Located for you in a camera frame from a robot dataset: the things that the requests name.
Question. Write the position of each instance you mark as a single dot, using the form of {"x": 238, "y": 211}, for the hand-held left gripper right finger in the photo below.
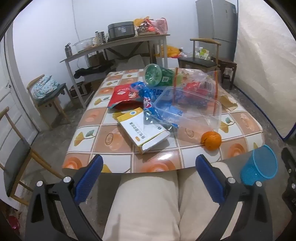
{"x": 208, "y": 183}

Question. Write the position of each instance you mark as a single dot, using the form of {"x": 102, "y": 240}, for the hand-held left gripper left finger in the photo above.
{"x": 89, "y": 178}

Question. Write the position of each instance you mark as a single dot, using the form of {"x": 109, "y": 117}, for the blue plastic cup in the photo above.
{"x": 259, "y": 166}

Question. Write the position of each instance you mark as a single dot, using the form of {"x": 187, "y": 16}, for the red snack bag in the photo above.
{"x": 122, "y": 95}

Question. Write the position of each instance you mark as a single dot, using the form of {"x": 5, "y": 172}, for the blue snack bag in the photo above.
{"x": 148, "y": 92}

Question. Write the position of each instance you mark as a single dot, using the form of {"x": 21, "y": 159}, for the person's right leg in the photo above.
{"x": 196, "y": 220}

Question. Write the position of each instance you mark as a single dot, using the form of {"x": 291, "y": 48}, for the person's leg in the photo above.
{"x": 143, "y": 208}
{"x": 196, "y": 220}

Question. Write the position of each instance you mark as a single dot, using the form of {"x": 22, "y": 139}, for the orange fruit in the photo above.
{"x": 211, "y": 140}

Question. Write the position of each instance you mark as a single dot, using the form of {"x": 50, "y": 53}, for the person's left leg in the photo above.
{"x": 143, "y": 208}

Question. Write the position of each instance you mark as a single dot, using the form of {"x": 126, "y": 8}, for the clear plastic container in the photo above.
{"x": 196, "y": 115}

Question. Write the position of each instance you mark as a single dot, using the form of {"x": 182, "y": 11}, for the white yellow cardboard box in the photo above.
{"x": 141, "y": 129}

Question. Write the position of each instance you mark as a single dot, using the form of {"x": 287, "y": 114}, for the wooden chair with dark seat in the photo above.
{"x": 16, "y": 162}
{"x": 50, "y": 96}

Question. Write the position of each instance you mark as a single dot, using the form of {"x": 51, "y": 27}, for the red plastic object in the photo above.
{"x": 13, "y": 222}

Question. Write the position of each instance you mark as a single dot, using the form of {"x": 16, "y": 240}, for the wooden crate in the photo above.
{"x": 79, "y": 89}

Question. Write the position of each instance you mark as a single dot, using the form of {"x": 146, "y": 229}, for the floral cloth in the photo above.
{"x": 42, "y": 87}

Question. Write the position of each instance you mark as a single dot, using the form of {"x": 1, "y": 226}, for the clear zip bag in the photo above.
{"x": 203, "y": 78}

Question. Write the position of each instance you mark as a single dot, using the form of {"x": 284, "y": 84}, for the black cloth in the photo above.
{"x": 92, "y": 70}

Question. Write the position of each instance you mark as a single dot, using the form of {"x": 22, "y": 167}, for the white door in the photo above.
{"x": 9, "y": 104}

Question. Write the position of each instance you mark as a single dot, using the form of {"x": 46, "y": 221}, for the white mattress with blue edge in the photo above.
{"x": 266, "y": 58}

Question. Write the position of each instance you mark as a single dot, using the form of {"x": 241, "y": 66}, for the green plastic cup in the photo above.
{"x": 155, "y": 74}

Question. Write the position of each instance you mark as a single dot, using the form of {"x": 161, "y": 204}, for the dark wooden stool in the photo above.
{"x": 227, "y": 62}

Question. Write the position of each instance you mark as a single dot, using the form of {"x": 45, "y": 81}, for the wooden armchair with dark seat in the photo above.
{"x": 196, "y": 62}

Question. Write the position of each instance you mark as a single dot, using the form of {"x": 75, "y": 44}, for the white sack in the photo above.
{"x": 131, "y": 62}

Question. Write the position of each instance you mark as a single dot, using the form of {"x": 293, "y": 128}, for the white green carton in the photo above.
{"x": 202, "y": 53}

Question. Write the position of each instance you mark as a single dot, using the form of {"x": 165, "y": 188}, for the steel bottle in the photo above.
{"x": 68, "y": 49}

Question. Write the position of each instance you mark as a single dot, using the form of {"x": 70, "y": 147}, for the glass bowl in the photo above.
{"x": 83, "y": 45}

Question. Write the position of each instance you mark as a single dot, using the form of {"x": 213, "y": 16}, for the yellow plastic bag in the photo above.
{"x": 173, "y": 51}

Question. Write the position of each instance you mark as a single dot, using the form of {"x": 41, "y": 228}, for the long grey table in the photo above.
{"x": 115, "y": 42}

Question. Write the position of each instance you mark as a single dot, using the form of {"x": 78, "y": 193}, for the metal tins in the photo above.
{"x": 100, "y": 37}

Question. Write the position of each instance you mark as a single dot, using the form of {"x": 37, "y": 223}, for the grey kitchen appliance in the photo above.
{"x": 121, "y": 30}

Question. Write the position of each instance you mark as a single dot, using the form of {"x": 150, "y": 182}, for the grey refrigerator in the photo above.
{"x": 215, "y": 23}

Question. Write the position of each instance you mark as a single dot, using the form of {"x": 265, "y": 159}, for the pink plastic bag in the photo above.
{"x": 159, "y": 25}

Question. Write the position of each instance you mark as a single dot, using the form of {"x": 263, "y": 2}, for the orange plastic bag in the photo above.
{"x": 140, "y": 21}

